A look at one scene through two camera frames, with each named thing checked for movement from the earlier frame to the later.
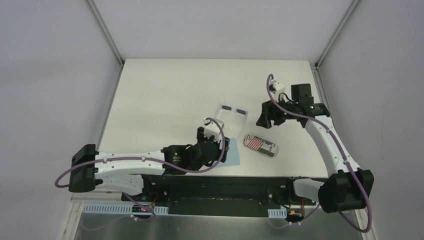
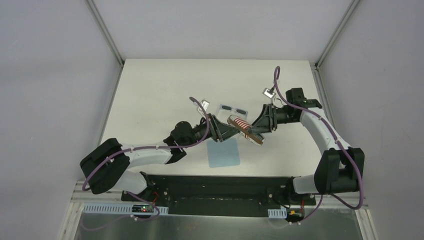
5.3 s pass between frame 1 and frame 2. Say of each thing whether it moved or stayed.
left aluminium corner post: stayed
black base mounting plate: stayed
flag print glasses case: moved
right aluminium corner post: stayed
